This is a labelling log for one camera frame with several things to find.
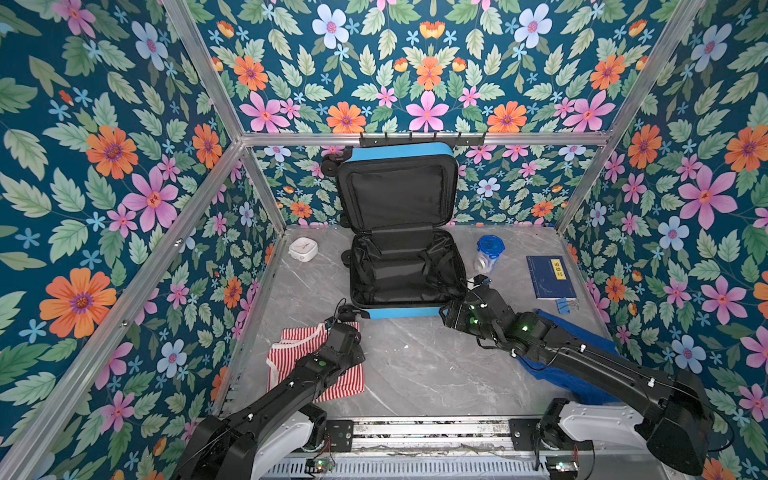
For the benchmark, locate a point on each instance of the dark blue book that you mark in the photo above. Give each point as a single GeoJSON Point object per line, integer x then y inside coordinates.
{"type": "Point", "coordinates": [550, 279]}

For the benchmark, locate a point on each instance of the blue t-shirt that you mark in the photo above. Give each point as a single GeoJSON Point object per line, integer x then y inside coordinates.
{"type": "Point", "coordinates": [585, 392]}

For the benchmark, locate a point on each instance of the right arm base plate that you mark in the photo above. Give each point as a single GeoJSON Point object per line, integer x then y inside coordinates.
{"type": "Point", "coordinates": [529, 434]}

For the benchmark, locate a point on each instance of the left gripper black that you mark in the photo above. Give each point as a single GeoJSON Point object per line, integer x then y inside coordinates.
{"type": "Point", "coordinates": [360, 357]}

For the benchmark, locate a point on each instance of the white round device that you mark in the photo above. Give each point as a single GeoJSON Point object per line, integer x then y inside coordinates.
{"type": "Point", "coordinates": [303, 249]}

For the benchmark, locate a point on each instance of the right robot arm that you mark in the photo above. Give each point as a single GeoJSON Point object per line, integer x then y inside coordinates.
{"type": "Point", "coordinates": [668, 415]}

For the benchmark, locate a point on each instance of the blue suitcase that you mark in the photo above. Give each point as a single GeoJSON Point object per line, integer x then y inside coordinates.
{"type": "Point", "coordinates": [397, 200]}

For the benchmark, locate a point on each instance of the red white striped shirt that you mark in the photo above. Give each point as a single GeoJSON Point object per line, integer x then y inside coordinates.
{"type": "Point", "coordinates": [296, 343]}

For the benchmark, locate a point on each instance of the clear jar blue lid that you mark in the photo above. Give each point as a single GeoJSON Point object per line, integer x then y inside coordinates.
{"type": "Point", "coordinates": [489, 250]}

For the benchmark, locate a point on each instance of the black coat hook rail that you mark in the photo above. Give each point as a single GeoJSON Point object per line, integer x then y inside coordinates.
{"type": "Point", "coordinates": [452, 139]}

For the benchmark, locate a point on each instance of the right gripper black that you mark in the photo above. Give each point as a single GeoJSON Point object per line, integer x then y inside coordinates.
{"type": "Point", "coordinates": [452, 307]}

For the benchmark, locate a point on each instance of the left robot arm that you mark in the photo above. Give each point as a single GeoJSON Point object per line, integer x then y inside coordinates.
{"type": "Point", "coordinates": [249, 442]}

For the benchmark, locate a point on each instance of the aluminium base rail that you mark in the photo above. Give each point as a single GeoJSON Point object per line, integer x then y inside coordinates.
{"type": "Point", "coordinates": [432, 435]}

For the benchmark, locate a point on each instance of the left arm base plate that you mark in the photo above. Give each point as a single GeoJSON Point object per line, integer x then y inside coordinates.
{"type": "Point", "coordinates": [332, 435]}

